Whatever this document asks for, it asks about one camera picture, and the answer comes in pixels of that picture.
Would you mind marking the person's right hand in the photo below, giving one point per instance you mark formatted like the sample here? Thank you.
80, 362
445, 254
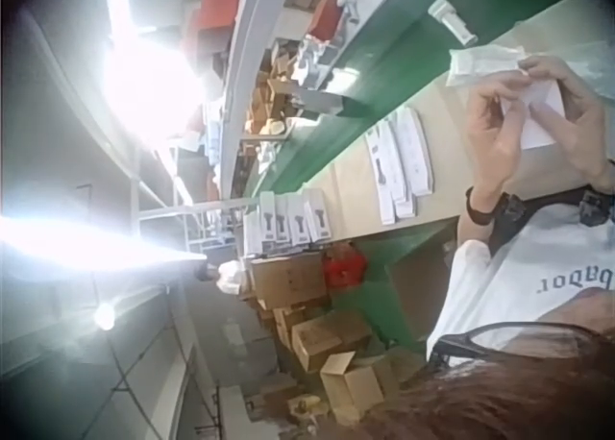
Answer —
586, 128

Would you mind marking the person's left hand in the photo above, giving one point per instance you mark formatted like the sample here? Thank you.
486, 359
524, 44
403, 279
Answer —
490, 142

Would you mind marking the person's right fingers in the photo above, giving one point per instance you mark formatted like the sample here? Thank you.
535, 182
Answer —
559, 72

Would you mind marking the person's left fingers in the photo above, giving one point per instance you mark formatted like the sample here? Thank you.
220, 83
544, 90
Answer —
495, 94

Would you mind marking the small white cardboard box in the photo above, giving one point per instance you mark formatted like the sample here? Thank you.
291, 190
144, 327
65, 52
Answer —
548, 105

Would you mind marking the clear plastic packet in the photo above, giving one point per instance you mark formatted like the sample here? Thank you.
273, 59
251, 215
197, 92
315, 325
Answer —
475, 63

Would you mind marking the white plastic bottle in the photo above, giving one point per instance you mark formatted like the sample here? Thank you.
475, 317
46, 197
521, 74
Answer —
451, 21

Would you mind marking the green conveyor belt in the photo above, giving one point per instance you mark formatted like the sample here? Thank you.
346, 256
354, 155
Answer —
379, 75

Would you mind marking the stack of flat white sleeves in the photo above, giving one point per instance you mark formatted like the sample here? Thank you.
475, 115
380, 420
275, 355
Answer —
399, 161

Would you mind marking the black wrist band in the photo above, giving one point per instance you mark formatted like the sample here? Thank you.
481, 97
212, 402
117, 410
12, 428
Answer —
596, 208
485, 213

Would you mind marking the grey metal guide bar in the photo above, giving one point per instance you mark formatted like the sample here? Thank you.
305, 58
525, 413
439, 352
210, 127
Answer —
327, 100

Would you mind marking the shelf with cartons and parts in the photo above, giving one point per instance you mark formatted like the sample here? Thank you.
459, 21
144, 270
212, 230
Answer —
283, 84

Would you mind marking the red bag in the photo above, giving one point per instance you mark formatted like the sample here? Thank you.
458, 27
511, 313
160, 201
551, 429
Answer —
343, 269

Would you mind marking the row of white product boxes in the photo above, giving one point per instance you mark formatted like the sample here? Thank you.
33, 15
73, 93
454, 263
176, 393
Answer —
288, 224

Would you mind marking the large brown cardboard carton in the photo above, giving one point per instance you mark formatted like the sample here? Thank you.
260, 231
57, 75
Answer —
288, 281

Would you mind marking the red plastic crate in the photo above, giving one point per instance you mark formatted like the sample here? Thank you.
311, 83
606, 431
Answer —
216, 7

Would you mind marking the brown carton with print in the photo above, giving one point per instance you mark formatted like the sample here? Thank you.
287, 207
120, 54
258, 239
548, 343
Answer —
327, 336

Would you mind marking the white plastic bag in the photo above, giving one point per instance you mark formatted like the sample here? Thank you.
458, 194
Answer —
231, 276

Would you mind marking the open brown cardboard carton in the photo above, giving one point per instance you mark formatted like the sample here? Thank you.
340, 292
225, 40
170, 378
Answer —
351, 387

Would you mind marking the green workbench frame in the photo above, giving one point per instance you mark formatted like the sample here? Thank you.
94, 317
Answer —
408, 276

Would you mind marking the grey metal conveyor rail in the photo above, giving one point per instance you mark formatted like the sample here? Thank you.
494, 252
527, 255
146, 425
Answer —
240, 75

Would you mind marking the grey metal rack frame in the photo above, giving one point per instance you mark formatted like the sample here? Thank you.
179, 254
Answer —
163, 204

